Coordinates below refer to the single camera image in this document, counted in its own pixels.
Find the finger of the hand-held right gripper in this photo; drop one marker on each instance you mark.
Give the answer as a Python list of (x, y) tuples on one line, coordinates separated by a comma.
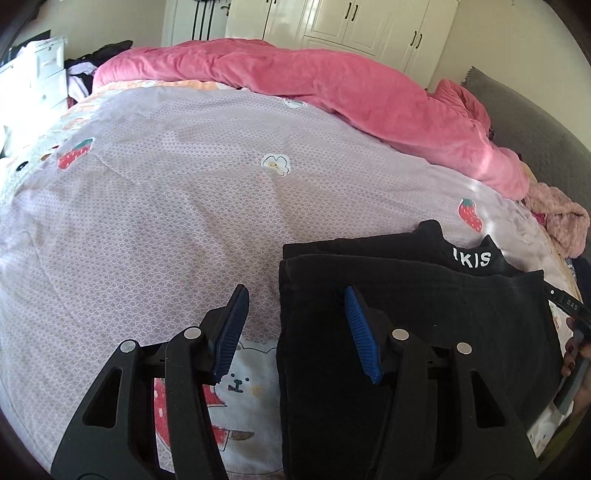
[(228, 337), (364, 341)]

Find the black sweater with orange cuffs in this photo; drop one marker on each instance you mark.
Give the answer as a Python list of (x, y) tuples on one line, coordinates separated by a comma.
[(415, 323)]

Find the pile of dark clothes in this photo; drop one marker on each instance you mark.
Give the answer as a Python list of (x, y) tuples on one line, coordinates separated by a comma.
[(92, 64)]

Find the person's right hand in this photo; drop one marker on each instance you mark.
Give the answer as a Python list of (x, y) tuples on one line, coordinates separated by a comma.
[(572, 355)]

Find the pink fluffy garment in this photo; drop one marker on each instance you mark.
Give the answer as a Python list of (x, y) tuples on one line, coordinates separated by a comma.
[(561, 217)]

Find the lilac strawberry print bed sheet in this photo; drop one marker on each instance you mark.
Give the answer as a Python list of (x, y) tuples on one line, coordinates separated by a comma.
[(161, 221)]

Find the grey quilted headboard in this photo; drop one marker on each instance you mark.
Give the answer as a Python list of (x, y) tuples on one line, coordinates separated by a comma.
[(540, 134)]

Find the dark patterned cloth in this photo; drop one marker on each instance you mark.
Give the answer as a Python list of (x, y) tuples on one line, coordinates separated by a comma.
[(490, 134)]

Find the pink plush quilt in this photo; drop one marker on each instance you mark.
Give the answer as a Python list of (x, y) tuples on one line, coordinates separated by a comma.
[(323, 83)]

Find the white door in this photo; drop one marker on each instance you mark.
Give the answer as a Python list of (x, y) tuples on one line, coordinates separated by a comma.
[(184, 23)]

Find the white wardrobe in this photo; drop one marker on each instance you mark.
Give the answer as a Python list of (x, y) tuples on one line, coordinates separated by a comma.
[(360, 23)]

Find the white drawer cabinet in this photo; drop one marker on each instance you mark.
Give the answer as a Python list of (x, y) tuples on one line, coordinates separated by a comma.
[(41, 78)]

